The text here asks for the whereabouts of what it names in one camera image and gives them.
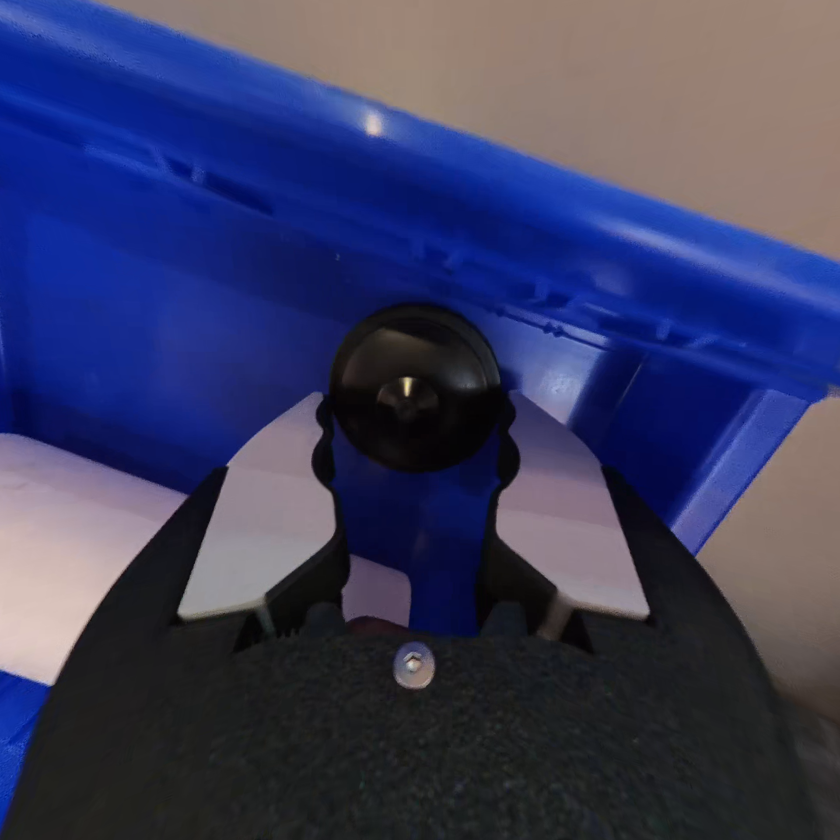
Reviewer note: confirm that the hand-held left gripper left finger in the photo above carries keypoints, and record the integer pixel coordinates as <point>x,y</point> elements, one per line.
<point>256,525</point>

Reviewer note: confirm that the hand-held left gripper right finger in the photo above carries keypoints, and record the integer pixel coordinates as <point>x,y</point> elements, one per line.
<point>571,525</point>

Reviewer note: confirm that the white plastic bottle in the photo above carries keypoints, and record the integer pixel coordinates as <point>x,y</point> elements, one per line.
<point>65,525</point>

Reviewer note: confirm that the black bottle lid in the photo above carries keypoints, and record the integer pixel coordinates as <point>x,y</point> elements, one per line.
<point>367,367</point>

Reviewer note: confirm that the blue plastic bin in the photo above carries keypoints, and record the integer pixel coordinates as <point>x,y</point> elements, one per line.
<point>197,295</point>

